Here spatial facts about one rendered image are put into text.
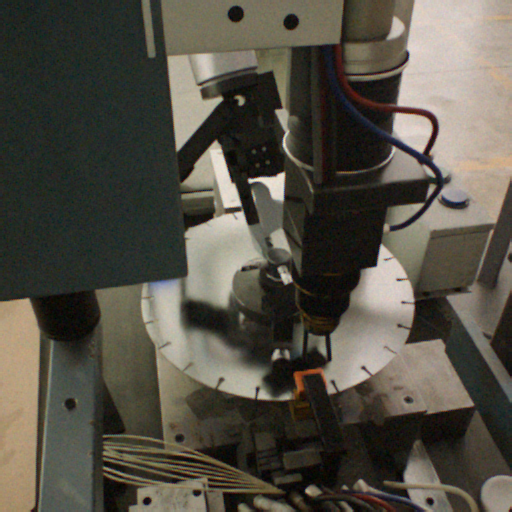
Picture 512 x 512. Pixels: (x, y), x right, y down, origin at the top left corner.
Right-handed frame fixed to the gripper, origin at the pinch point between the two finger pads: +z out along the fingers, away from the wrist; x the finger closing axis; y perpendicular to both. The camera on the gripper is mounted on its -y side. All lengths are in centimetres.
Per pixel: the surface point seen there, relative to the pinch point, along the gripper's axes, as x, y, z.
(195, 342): -8.1, -9.8, 6.6
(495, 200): 172, 106, 42
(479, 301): 118, 71, 63
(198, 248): 6.2, -7.4, -1.1
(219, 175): 30.3, -2.1, -8.1
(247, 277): -0.7, -2.2, 2.9
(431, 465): -4.6, 13.6, 32.6
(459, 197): 20.9, 33.7, 5.2
